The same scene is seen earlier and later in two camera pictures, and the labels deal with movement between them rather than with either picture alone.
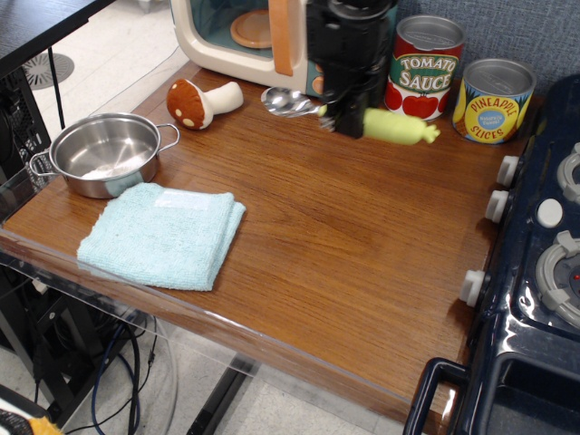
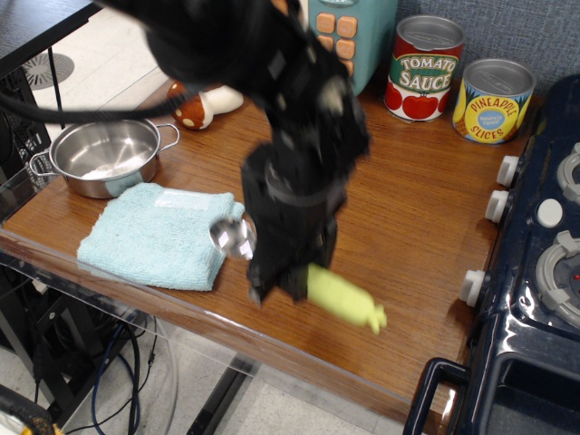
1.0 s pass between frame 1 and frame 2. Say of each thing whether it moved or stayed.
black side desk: stayed
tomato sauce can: stayed
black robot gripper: moved
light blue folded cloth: stayed
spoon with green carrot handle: moved
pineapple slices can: stayed
